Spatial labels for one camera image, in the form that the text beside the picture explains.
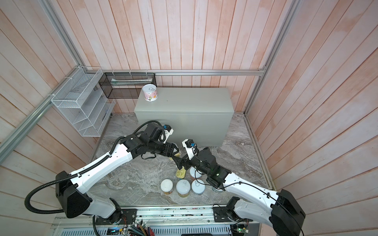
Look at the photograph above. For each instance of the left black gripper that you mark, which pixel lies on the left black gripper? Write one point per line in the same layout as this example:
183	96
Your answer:
169	153

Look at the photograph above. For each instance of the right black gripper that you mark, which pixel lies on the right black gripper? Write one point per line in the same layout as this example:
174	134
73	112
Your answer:
180	162

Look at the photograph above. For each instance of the yellow label white-lid can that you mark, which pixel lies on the yellow label white-lid can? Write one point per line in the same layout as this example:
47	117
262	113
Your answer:
175	153

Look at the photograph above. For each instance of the yellow can plain lid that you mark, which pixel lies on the yellow can plain lid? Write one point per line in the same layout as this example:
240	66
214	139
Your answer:
166	186

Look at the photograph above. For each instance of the pink label white can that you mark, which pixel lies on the pink label white can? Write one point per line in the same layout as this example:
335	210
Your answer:
150	92

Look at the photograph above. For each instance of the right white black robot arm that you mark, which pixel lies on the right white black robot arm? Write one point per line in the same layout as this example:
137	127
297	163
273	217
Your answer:
279	210

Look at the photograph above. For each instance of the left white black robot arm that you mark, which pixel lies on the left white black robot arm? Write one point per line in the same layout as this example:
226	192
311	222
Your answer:
73	189

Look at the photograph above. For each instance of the brown label pull-tab can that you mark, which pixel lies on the brown label pull-tab can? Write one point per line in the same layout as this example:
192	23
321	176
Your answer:
195	174

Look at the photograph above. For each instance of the yellow oval sardine tin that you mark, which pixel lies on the yellow oval sardine tin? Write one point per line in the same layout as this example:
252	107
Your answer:
181	173

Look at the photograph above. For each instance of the blue label pull-tab can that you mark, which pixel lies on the blue label pull-tab can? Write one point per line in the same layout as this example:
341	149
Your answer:
198	187

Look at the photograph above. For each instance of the orange can plain lid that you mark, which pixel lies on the orange can plain lid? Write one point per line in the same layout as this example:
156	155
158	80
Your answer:
183	188

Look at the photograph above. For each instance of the grey metal cabinet box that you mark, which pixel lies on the grey metal cabinet box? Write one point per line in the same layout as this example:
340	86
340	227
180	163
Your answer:
200	114

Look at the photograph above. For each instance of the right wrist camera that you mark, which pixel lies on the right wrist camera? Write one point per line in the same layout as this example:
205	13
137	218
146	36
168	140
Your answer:
189	146

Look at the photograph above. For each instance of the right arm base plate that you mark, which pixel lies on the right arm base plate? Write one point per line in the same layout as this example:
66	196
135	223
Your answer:
226	214

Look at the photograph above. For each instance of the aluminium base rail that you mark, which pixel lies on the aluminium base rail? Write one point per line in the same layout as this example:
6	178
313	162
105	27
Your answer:
197	220

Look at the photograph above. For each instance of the black mesh wall basket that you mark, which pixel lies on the black mesh wall basket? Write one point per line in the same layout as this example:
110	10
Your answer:
125	85

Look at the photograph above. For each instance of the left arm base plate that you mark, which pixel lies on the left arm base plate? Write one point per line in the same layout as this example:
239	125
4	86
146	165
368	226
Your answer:
127	216

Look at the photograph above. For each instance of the white wire mesh shelf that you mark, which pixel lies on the white wire mesh shelf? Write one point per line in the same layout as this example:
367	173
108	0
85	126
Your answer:
83	103

